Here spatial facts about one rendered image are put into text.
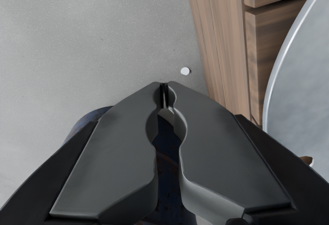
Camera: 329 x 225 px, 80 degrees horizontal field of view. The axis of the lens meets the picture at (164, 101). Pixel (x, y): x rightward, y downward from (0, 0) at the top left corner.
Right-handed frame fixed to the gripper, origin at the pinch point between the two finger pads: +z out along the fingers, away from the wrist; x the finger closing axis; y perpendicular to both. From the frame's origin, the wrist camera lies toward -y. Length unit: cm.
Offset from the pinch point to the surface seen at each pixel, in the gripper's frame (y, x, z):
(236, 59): 1.3, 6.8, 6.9
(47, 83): 18, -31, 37
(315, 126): 5.0, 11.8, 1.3
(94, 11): 1.0, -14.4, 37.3
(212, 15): -1.1, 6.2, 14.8
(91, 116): 27.0, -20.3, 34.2
